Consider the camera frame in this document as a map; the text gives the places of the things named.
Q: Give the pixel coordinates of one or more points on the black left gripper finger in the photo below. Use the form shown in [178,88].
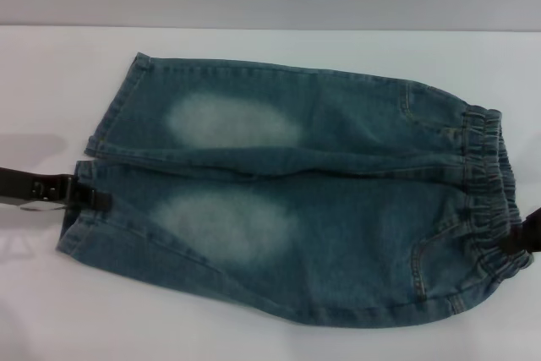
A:
[29,185]

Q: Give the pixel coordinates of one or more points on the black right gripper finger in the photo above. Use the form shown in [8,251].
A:
[526,236]

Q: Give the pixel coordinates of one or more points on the blue denim shorts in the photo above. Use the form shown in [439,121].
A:
[338,230]

